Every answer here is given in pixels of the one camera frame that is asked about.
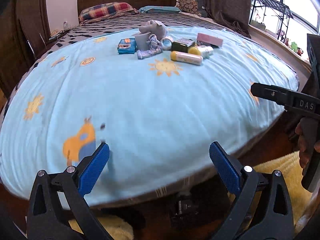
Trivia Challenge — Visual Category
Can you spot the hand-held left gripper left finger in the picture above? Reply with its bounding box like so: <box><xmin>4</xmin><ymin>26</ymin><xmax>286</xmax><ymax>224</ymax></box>
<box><xmin>26</xmin><ymin>142</ymin><xmax>114</xmax><ymax>240</ymax></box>

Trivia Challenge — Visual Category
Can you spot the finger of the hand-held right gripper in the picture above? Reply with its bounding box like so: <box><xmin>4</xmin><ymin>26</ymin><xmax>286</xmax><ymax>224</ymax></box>
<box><xmin>251</xmin><ymin>82</ymin><xmax>293</xmax><ymax>107</ymax></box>

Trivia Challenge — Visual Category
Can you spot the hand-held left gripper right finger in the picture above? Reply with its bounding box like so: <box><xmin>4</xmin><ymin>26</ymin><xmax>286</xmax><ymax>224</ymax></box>
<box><xmin>209</xmin><ymin>141</ymin><xmax>295</xmax><ymax>240</ymax></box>

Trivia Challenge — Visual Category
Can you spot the white tape roll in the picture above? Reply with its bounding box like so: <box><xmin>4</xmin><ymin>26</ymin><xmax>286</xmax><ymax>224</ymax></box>
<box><xmin>160</xmin><ymin>37</ymin><xmax>173</xmax><ymax>51</ymax></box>

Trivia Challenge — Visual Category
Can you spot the grey plush toy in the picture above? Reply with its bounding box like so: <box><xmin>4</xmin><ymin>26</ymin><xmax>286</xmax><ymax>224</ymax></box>
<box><xmin>138</xmin><ymin>20</ymin><xmax>168</xmax><ymax>38</ymax></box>

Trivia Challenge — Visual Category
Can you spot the person's right hand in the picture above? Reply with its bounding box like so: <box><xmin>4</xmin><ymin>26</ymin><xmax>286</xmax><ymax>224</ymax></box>
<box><xmin>295</xmin><ymin>122</ymin><xmax>311</xmax><ymax>169</ymax></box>

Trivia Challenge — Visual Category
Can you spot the yellow fluffy rug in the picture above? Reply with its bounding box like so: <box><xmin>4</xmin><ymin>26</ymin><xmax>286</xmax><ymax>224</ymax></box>
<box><xmin>68</xmin><ymin>151</ymin><xmax>313</xmax><ymax>240</ymax></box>

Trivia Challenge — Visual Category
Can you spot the black device under bed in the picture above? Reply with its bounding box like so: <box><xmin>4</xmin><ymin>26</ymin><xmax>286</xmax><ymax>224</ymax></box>
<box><xmin>169</xmin><ymin>197</ymin><xmax>201</xmax><ymax>228</ymax></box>

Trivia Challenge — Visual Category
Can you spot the pink box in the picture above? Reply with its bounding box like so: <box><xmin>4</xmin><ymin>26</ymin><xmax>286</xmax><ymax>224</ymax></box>
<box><xmin>197</xmin><ymin>32</ymin><xmax>224</xmax><ymax>48</ymax></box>

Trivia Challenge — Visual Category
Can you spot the white bottle with yellow cap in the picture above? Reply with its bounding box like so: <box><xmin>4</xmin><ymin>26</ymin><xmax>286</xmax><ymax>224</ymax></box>
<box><xmin>188</xmin><ymin>45</ymin><xmax>214</xmax><ymax>59</ymax></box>

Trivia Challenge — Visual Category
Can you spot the light blue printed blanket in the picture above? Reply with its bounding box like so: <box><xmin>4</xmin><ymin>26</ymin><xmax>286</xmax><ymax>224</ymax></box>
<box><xmin>0</xmin><ymin>26</ymin><xmax>300</xmax><ymax>207</ymax></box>

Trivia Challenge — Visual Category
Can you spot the black metal rack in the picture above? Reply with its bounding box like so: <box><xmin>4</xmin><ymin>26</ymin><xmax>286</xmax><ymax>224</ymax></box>
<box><xmin>248</xmin><ymin>0</ymin><xmax>294</xmax><ymax>34</ymax></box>

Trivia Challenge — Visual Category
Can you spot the yellow and white tube container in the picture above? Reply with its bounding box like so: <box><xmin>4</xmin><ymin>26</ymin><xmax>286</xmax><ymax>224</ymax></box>
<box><xmin>170</xmin><ymin>51</ymin><xmax>204</xmax><ymax>66</ymax></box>

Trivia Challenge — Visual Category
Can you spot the dark green box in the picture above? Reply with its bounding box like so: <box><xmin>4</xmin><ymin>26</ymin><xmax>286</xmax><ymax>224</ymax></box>
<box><xmin>171</xmin><ymin>38</ymin><xmax>196</xmax><ymax>54</ymax></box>

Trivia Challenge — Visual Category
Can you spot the dark brown curtain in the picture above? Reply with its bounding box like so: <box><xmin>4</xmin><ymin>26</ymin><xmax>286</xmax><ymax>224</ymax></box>
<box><xmin>180</xmin><ymin>0</ymin><xmax>253</xmax><ymax>39</ymax></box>

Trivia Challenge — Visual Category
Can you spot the blue snack packet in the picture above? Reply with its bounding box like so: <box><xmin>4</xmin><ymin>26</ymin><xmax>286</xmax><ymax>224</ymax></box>
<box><xmin>117</xmin><ymin>38</ymin><xmax>137</xmax><ymax>55</ymax></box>

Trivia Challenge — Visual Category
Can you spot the blue striped sock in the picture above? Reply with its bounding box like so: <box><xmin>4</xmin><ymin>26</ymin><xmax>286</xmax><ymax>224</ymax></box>
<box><xmin>137</xmin><ymin>34</ymin><xmax>163</xmax><ymax>60</ymax></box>

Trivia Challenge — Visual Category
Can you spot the grey cup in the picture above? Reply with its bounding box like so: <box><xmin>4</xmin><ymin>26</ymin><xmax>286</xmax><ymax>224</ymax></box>
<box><xmin>135</xmin><ymin>32</ymin><xmax>152</xmax><ymax>50</ymax></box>

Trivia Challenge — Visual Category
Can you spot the teal pillow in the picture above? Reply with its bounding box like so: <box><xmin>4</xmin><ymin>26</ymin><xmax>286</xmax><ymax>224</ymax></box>
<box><xmin>138</xmin><ymin>5</ymin><xmax>182</xmax><ymax>14</ymax></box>

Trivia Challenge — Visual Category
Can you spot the dark wooden wardrobe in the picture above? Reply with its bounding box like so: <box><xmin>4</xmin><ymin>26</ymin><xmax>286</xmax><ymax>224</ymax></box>
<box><xmin>0</xmin><ymin>0</ymin><xmax>52</xmax><ymax>98</ymax></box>

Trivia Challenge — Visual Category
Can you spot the plaid pillow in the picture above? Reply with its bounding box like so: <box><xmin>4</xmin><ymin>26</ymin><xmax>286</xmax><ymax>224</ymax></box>
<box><xmin>78</xmin><ymin>2</ymin><xmax>138</xmax><ymax>23</ymax></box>

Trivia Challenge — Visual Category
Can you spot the white cable bundle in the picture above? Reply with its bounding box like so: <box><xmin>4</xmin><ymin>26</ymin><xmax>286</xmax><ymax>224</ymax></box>
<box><xmin>48</xmin><ymin>21</ymin><xmax>73</xmax><ymax>41</ymax></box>

